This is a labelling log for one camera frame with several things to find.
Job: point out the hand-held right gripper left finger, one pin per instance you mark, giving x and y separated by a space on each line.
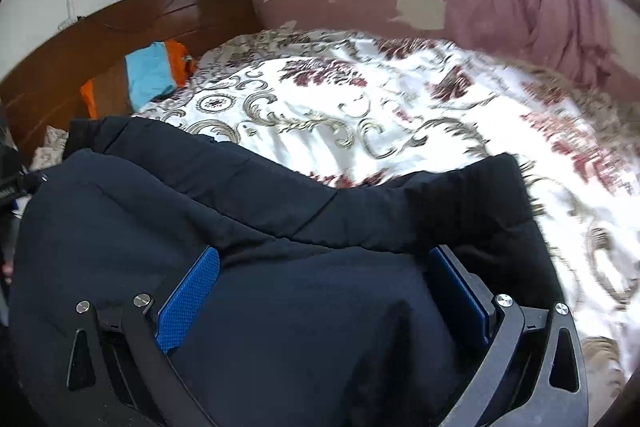
190 302

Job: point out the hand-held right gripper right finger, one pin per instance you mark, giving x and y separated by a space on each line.
462 302

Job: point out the dark navy padded garment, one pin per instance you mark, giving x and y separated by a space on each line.
300 332

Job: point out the floral pillow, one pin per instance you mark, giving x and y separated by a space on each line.
50 142

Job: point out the light blue cloth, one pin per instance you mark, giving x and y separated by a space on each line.
150 74

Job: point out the floral bed sheet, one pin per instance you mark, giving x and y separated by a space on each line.
400 107

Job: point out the orange cloth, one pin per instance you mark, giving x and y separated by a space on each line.
176 53

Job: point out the wooden headboard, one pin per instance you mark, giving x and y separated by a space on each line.
150 17

